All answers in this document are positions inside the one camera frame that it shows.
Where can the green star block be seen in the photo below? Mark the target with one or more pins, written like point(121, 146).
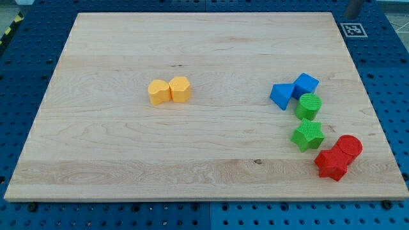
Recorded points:
point(308, 135)

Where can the red star block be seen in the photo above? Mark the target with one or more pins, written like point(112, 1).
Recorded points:
point(332, 164)

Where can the yellow hexagon block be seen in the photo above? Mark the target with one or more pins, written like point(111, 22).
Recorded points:
point(180, 89)

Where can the yellow heart block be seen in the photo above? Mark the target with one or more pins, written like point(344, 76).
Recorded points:
point(159, 91)

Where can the wooden board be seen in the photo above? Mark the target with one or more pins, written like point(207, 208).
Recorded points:
point(97, 137)

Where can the blue triangle block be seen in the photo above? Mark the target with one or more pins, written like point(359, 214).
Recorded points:
point(281, 94)

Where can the blue cube block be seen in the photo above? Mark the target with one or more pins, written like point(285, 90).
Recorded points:
point(304, 84)

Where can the green cylinder block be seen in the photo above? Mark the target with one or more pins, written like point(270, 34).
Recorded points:
point(308, 106)

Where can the red cylinder block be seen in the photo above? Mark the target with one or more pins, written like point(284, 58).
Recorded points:
point(348, 148)

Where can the white fiducial marker tag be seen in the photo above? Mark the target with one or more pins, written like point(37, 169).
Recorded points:
point(353, 30)

